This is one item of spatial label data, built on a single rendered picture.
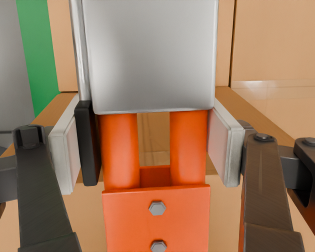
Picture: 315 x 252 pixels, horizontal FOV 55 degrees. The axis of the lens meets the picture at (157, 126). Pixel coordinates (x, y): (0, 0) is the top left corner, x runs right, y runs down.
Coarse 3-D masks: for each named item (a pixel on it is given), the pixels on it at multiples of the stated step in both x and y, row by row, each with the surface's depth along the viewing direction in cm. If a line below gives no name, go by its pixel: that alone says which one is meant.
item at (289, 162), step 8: (240, 120) 16; (248, 128) 15; (280, 152) 13; (288, 152) 13; (288, 160) 12; (296, 160) 12; (240, 168) 14; (288, 168) 12; (296, 168) 12; (304, 168) 12; (288, 176) 13; (296, 176) 12; (304, 176) 12; (288, 184) 13; (296, 184) 13; (304, 184) 12
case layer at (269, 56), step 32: (64, 0) 63; (224, 0) 65; (256, 0) 65; (288, 0) 66; (64, 32) 65; (224, 32) 67; (256, 32) 68; (288, 32) 68; (64, 64) 67; (224, 64) 70; (256, 64) 70; (288, 64) 71; (256, 96) 73; (288, 96) 74; (288, 128) 77
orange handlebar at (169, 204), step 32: (128, 128) 16; (192, 128) 16; (128, 160) 17; (192, 160) 17; (128, 192) 17; (160, 192) 17; (192, 192) 17; (128, 224) 18; (160, 224) 18; (192, 224) 18
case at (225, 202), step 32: (64, 96) 67; (224, 96) 63; (160, 128) 47; (256, 128) 46; (160, 160) 37; (96, 192) 33; (224, 192) 34; (0, 224) 34; (96, 224) 35; (224, 224) 36
